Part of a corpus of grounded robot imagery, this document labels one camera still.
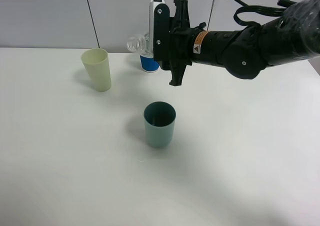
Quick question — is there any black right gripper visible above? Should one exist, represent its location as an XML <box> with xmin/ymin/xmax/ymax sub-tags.
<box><xmin>164</xmin><ymin>0</ymin><xmax>207</xmax><ymax>87</ymax></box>

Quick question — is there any clear green-label water bottle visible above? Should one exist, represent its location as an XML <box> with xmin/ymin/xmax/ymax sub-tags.
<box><xmin>126</xmin><ymin>32</ymin><xmax>154</xmax><ymax>58</ymax></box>

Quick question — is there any teal plastic cup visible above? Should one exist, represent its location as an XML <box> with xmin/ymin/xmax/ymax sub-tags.
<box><xmin>143</xmin><ymin>101</ymin><xmax>177</xmax><ymax>148</ymax></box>

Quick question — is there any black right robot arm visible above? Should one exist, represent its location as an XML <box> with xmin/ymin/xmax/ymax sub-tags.
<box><xmin>160</xmin><ymin>0</ymin><xmax>320</xmax><ymax>86</ymax></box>

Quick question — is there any blue sleeved paper cup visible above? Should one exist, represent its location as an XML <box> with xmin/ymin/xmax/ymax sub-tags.
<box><xmin>139</xmin><ymin>51</ymin><xmax>160</xmax><ymax>73</ymax></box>

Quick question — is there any pale yellow-green plastic cup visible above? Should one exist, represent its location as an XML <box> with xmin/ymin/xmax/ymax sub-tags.
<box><xmin>80</xmin><ymin>48</ymin><xmax>112</xmax><ymax>92</ymax></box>

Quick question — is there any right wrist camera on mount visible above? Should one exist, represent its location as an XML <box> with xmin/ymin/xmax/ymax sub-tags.
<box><xmin>148</xmin><ymin>0</ymin><xmax>170</xmax><ymax>62</ymax></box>

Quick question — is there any black right camera cable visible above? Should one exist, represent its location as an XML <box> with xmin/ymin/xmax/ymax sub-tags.
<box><xmin>154</xmin><ymin>0</ymin><xmax>298</xmax><ymax>26</ymax></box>

